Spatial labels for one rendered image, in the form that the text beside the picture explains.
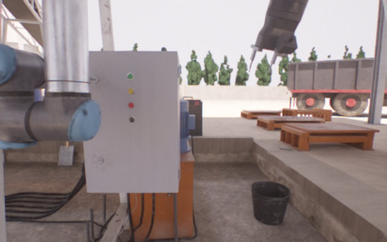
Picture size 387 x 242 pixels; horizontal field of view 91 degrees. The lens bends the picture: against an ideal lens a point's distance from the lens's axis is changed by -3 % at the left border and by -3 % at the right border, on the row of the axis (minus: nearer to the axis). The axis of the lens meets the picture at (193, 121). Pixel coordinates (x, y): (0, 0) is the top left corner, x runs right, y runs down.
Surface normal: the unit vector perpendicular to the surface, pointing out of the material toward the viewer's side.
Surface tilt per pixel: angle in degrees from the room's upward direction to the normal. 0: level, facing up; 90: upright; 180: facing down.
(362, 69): 90
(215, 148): 90
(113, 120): 90
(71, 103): 89
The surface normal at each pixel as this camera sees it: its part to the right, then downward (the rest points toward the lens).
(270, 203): -0.29, 0.26
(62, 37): 0.41, 0.09
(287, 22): 0.07, 0.63
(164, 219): 0.11, 0.13
